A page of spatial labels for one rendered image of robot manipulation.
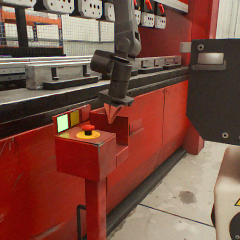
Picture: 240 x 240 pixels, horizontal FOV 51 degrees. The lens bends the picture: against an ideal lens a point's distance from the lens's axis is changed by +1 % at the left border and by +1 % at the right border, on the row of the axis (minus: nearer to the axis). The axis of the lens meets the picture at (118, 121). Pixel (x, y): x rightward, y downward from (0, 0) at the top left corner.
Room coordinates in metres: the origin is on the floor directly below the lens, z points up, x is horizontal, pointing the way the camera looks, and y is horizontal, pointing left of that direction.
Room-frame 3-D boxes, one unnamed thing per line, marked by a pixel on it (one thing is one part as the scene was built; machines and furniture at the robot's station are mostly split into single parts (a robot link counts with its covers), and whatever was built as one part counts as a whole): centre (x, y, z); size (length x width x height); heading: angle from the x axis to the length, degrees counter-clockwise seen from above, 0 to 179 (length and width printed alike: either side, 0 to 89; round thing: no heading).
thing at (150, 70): (1.79, -0.23, 0.89); 0.30 x 0.05 x 0.03; 147
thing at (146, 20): (1.79, -0.17, 1.26); 0.15 x 0.09 x 0.17; 147
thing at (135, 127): (1.41, -0.11, 0.58); 0.15 x 0.02 x 0.07; 147
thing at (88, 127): (0.71, 0.09, 0.79); 0.04 x 0.04 x 0.04
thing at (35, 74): (1.70, -0.11, 0.92); 1.67 x 0.06 x 0.10; 147
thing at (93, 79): (1.11, 0.20, 0.89); 0.30 x 0.05 x 0.03; 147
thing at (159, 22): (1.96, -0.28, 1.26); 0.15 x 0.09 x 0.17; 147
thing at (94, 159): (0.76, 0.08, 0.75); 0.20 x 0.16 x 0.18; 153
